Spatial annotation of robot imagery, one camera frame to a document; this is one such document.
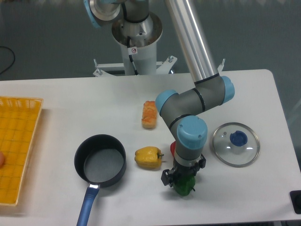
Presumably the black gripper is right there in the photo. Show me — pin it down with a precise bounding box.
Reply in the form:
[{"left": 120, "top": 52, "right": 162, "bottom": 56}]
[{"left": 161, "top": 154, "right": 206, "bottom": 187}]

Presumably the green bell pepper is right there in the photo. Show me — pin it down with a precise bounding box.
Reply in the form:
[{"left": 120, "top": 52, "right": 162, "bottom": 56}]
[{"left": 173, "top": 175, "right": 196, "bottom": 196}]

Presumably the dark saucepan with blue handle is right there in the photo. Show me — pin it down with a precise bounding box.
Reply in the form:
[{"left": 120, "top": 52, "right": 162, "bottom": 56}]
[{"left": 74, "top": 134, "right": 127, "bottom": 226}]

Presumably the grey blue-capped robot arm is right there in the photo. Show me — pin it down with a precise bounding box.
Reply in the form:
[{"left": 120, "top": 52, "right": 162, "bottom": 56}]
[{"left": 84, "top": 0, "right": 235, "bottom": 186}]

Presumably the red bell pepper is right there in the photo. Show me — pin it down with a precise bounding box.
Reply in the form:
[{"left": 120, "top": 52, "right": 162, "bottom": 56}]
[{"left": 170, "top": 141, "right": 176, "bottom": 157}]

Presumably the yellow bell pepper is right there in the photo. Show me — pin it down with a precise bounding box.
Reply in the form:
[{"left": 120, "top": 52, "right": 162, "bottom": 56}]
[{"left": 135, "top": 146, "right": 164, "bottom": 169}]

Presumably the glass lid with blue knob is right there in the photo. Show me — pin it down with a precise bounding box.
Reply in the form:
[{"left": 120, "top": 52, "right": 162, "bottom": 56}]
[{"left": 212, "top": 122, "right": 261, "bottom": 168}]

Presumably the orange bread loaf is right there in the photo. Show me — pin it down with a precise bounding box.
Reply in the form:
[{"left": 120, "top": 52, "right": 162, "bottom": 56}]
[{"left": 141, "top": 101, "right": 158, "bottom": 129}]

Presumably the black device at table edge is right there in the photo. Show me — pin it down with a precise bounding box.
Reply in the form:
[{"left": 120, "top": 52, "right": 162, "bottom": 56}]
[{"left": 290, "top": 190, "right": 301, "bottom": 214}]

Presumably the yellow woven basket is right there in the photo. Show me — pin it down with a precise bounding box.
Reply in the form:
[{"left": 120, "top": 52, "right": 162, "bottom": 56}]
[{"left": 0, "top": 96, "right": 43, "bottom": 206}]

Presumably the orange item in basket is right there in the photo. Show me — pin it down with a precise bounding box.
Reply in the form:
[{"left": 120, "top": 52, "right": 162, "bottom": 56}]
[{"left": 0, "top": 152, "right": 5, "bottom": 167}]

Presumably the black cable on pedestal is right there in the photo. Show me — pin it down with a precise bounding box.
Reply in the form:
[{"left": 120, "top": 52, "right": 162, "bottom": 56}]
[{"left": 127, "top": 35, "right": 139, "bottom": 76}]

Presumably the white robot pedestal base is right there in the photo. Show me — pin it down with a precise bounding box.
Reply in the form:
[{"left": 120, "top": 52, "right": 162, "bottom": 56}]
[{"left": 94, "top": 7, "right": 224, "bottom": 81}]

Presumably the black cable on floor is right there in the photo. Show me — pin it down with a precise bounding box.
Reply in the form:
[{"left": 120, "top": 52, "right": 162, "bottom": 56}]
[{"left": 0, "top": 46, "right": 16, "bottom": 75}]

